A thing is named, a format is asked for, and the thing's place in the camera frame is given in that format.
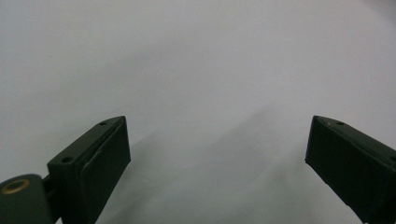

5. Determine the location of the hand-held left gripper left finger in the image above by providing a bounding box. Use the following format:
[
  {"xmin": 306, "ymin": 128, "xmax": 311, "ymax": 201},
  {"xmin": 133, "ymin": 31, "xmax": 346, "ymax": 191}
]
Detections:
[{"xmin": 47, "ymin": 115, "xmax": 132, "ymax": 224}]

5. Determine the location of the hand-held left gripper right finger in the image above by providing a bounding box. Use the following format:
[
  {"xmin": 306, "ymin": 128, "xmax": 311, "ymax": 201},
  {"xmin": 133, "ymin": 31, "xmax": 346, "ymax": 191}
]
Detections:
[{"xmin": 304, "ymin": 115, "xmax": 396, "ymax": 224}]

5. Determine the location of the light blue foam mat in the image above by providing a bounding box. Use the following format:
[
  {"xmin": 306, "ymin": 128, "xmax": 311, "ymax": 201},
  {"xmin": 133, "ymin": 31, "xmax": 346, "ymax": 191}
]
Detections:
[{"xmin": 0, "ymin": 0, "xmax": 396, "ymax": 224}]

